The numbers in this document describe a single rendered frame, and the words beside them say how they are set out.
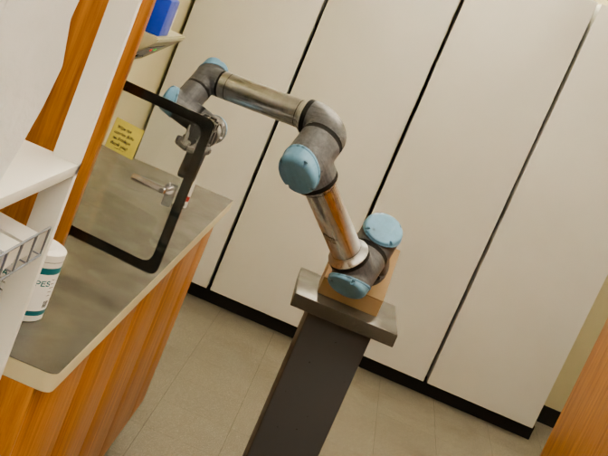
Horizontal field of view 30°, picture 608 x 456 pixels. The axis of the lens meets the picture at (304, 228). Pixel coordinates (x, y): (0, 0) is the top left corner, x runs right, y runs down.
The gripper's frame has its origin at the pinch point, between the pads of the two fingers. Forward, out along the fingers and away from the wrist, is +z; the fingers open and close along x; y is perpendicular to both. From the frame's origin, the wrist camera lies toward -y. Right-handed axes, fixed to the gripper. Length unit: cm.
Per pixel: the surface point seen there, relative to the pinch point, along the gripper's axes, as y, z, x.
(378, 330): -35, -45, 64
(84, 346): -34, 58, 4
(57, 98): 2.2, 16.2, -29.6
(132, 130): 0.9, 9.9, -12.0
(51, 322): -34, 54, -5
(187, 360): -128, -214, 4
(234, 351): -128, -251, 21
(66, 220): -23.7, 16.2, -17.8
